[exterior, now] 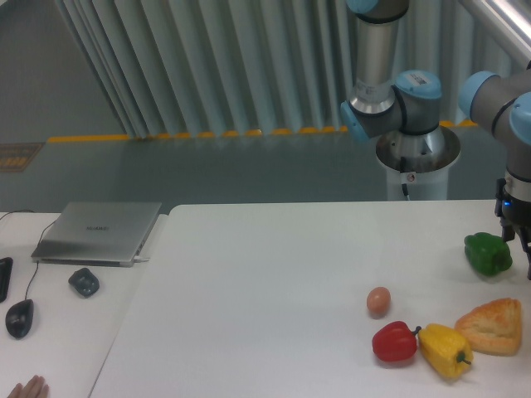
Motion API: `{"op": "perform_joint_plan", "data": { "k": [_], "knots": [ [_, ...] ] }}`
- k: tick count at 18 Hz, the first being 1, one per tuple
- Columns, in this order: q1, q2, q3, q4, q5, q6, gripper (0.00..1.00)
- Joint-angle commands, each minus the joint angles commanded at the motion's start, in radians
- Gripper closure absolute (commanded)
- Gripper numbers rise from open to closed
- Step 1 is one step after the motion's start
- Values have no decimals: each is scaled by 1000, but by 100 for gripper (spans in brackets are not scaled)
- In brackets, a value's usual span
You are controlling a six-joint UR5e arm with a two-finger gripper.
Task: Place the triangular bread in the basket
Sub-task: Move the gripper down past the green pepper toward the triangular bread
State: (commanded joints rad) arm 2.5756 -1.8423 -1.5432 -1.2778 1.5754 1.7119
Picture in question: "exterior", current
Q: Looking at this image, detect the person's hand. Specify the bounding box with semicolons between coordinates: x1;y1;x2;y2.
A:
7;375;50;398

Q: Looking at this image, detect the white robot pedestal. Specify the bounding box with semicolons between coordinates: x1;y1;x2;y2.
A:
376;127;460;201

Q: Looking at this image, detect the green bell pepper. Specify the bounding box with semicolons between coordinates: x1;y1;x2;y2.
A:
464;232;513;277

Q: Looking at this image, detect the black pedestal cable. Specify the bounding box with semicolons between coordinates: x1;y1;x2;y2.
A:
399;155;412;201

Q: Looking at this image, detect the yellow bell pepper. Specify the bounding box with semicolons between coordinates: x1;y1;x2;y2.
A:
417;323;474;380

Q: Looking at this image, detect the small black case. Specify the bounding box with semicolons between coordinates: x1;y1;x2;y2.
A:
68;268;100;299

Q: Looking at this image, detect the silver closed laptop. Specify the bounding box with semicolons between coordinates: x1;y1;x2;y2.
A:
32;201;162;267

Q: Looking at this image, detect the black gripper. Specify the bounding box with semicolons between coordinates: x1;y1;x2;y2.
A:
494;178;531;280

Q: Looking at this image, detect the brown egg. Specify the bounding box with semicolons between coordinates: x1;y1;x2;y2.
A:
366;287;391;314

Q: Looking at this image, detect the black keyboard edge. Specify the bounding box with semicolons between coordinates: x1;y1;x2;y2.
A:
0;257;13;303

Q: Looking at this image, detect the triangular golden puff bread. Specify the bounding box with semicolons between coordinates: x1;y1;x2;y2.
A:
455;298;523;357

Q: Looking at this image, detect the black computer mouse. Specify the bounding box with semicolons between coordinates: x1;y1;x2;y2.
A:
5;298;34;339

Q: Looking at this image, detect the black mouse cable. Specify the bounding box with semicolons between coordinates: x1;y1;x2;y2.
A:
0;209;62;301

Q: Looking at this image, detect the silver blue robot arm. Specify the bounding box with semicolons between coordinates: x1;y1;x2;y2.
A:
340;1;530;252

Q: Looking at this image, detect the grey folding curtain screen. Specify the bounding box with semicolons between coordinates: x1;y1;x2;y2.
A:
57;1;530;139

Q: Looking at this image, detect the red bell pepper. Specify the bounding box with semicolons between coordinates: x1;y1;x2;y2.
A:
372;321;421;362

